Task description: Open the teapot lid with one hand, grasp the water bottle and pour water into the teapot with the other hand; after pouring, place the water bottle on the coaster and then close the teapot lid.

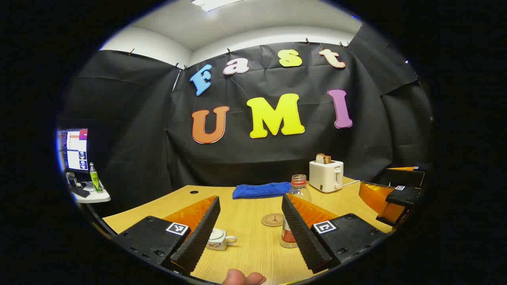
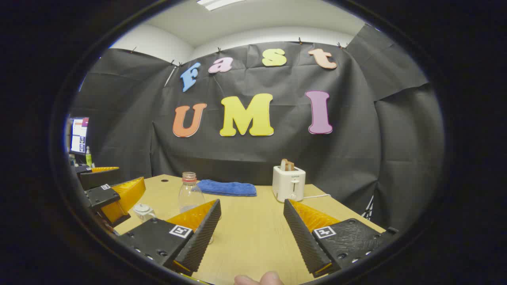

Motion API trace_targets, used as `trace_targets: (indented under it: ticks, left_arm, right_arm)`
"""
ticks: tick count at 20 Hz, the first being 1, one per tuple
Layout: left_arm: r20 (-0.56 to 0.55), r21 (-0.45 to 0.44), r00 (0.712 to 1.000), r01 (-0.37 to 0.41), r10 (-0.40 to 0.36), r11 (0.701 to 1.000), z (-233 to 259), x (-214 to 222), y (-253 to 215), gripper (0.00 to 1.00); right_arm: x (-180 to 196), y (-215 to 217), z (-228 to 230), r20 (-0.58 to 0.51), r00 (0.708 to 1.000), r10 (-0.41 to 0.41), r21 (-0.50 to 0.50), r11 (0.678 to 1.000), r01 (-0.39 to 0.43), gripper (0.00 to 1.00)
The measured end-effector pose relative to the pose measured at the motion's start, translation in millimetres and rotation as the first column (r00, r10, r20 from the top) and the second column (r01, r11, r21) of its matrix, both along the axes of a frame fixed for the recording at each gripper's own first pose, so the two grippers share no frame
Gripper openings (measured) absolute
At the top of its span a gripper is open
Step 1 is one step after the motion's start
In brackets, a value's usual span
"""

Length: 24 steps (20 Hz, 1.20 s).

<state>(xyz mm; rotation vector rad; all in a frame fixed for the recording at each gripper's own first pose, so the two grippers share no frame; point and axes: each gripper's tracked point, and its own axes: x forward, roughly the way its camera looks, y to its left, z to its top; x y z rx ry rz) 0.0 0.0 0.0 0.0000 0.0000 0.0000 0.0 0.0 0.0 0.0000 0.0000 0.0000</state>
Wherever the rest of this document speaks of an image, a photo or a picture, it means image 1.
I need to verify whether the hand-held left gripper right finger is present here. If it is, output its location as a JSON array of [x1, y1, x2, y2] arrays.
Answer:
[[281, 193, 388, 274]]

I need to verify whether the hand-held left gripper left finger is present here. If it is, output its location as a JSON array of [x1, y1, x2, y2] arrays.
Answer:
[[112, 196, 221, 276]]

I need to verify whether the white floral teacup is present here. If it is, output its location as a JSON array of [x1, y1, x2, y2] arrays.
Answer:
[[205, 234, 238, 251]]

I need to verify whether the round wooden coaster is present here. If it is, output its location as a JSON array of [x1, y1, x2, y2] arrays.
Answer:
[[261, 213, 286, 227]]

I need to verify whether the clear plastic water bottle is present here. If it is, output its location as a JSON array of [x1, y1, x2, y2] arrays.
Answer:
[[280, 174, 312, 249]]

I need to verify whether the green drink bottle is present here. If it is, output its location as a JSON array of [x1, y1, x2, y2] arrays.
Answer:
[[89, 162, 103, 193]]

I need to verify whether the blue towel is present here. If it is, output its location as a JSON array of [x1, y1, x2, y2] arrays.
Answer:
[[232, 182, 293, 200]]

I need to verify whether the white toaster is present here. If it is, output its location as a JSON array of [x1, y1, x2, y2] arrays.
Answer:
[[309, 160, 344, 194]]

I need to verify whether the white side table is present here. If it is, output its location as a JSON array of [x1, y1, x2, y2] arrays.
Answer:
[[69, 180, 111, 204]]

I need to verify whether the black keyboard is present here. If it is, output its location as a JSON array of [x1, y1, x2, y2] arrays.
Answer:
[[68, 183, 91, 198]]

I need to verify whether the computer monitor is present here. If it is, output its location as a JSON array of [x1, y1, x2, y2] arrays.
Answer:
[[57, 128, 89, 173]]

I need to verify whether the ceiling light panel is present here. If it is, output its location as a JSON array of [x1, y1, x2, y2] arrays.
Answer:
[[190, 0, 244, 12]]

